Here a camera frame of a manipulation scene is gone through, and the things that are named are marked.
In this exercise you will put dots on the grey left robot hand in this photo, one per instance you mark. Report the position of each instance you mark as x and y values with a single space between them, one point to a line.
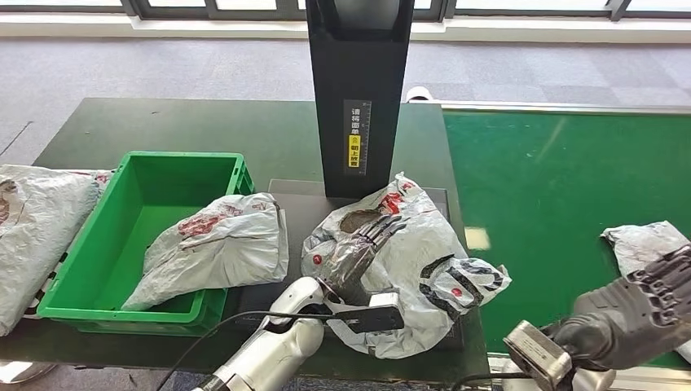
351 259

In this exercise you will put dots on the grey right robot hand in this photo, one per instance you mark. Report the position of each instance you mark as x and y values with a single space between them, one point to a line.
631 318

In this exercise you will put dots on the parcel with brown patch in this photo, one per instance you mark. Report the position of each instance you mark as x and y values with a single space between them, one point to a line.
421 259

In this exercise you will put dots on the grey parcel with brown print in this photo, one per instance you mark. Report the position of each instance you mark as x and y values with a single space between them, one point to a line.
637 243

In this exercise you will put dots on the smooth white poly parcel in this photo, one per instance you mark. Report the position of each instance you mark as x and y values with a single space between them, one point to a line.
227 253

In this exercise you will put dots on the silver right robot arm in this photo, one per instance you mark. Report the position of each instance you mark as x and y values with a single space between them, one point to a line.
594 380

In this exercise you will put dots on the green conveyor belt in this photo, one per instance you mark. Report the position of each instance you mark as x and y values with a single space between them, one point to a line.
540 178

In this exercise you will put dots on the black inbound scanner machine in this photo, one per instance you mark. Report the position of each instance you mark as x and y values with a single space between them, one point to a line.
356 81

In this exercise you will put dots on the large grey poly parcel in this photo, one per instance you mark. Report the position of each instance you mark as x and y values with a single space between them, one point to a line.
38 232

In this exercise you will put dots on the black and yellow label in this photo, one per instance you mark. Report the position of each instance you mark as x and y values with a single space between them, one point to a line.
356 137

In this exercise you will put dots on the dark green table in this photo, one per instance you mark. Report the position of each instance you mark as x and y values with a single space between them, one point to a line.
216 127

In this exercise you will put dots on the green plastic crate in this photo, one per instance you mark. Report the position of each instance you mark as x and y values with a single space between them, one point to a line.
108 253

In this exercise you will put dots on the white window sill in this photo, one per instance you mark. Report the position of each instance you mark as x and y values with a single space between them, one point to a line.
162 28

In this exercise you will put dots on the pale round floor disc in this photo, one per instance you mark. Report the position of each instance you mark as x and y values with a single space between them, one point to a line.
21 371

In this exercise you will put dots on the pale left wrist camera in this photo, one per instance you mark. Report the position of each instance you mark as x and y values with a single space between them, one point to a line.
384 300

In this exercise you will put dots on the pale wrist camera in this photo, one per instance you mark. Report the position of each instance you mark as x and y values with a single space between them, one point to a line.
537 356
384 300

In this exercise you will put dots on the black left camera bracket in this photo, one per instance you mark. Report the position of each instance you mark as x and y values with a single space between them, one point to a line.
372 319

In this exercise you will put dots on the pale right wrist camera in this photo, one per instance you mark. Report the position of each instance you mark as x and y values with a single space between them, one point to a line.
537 356

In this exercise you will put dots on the dark window frame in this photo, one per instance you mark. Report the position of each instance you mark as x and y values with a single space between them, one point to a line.
253 10

